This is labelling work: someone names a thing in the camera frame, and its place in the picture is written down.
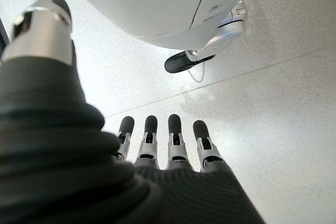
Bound black robot foot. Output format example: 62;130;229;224
164;52;216;74

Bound thin white cable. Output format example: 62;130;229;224
187;60;207;83

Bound white robot leg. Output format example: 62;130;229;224
60;0;262;56

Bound dark furniture edge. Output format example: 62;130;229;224
0;17;11;61

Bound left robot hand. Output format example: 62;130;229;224
0;0;266;224

